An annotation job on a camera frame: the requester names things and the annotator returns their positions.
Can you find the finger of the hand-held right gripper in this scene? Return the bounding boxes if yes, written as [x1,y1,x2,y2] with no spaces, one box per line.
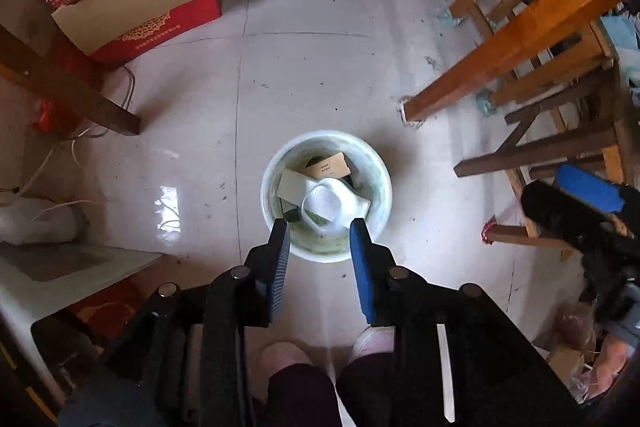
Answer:
[520,181,621,253]
[552,164,626,214]

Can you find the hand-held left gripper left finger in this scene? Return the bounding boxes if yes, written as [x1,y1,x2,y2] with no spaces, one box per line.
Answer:
[100,217,291,427]

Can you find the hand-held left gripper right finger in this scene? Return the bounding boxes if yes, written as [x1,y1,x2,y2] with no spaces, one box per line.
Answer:
[349,218,586,427]

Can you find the white round waste bin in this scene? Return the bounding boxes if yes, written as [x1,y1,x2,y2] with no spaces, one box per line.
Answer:
[260,131,392,264]

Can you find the person's right forearm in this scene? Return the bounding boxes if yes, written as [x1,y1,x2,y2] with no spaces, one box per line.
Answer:
[597,332,640,390]

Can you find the dark wooden chair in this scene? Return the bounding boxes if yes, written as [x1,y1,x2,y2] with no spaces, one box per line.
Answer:
[454,67,631,258]

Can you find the brownish plastic bag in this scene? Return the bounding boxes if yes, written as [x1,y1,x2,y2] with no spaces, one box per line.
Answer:
[555,302,601,353]

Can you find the pink slipper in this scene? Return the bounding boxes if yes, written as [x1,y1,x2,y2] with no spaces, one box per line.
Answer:
[352,326,396,360]
[257,342,313,373]

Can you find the beige card piece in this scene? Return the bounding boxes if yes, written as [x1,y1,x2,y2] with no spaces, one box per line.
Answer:
[277,169,313,220]

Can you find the small brown cardboard box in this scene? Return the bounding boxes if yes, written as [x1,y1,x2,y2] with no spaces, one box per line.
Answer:
[305,152,353,180]

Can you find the person's left leg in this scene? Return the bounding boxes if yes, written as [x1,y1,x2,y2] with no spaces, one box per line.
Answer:
[265,364,341,427]

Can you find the wooden table legs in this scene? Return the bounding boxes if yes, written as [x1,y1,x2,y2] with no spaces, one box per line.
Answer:
[402,0,640,122]

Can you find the white appliance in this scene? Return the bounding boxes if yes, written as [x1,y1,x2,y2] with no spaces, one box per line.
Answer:
[0,242,166,323]

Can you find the white plastic sack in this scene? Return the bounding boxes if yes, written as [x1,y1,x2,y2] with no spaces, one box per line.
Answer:
[0,199,86,245]

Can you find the dark wooden table leg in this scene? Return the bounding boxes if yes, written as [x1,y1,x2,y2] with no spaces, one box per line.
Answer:
[0,27,141,136]

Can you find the red plastic bag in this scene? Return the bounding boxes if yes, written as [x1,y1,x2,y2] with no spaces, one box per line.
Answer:
[32,99,81,135]

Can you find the white cable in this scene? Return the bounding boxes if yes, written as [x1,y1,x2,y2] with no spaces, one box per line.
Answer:
[0,67,137,218]

